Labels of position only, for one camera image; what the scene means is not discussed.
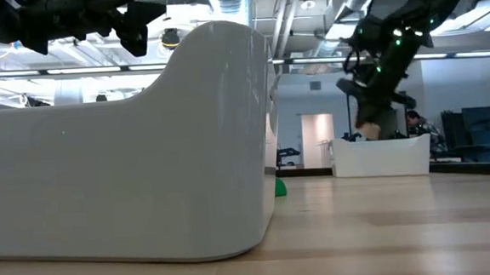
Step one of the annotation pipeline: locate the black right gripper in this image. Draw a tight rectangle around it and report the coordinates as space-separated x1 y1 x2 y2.
334 53 419 130

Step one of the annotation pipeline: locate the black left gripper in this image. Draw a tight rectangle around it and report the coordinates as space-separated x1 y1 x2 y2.
111 0 171 60

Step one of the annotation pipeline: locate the grey plastic bin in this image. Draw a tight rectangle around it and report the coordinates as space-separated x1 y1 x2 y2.
0 17 288 275

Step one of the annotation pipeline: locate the white plastic bin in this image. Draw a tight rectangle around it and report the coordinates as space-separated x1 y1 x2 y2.
329 132 434 181

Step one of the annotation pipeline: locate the white doorway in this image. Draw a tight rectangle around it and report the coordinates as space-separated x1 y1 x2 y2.
300 112 337 170

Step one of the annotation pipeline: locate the person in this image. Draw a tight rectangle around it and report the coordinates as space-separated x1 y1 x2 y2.
404 107 448 159

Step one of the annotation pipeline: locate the long ceiling light strip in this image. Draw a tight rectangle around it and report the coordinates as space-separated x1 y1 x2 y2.
0 42 490 86

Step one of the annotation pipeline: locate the dark equipment rack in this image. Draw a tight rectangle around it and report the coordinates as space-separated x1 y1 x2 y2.
440 105 490 167

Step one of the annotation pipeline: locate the green half-round block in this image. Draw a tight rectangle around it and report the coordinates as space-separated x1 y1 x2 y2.
273 177 288 198

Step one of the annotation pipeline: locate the black ceiling device yellow ring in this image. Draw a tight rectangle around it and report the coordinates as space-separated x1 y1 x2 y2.
160 27 181 49

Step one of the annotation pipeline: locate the ribbed silver ceiling duct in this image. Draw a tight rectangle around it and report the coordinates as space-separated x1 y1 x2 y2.
208 0 252 28

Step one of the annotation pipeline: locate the black aluminium table frame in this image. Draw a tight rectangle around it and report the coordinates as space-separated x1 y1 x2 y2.
275 156 490 192

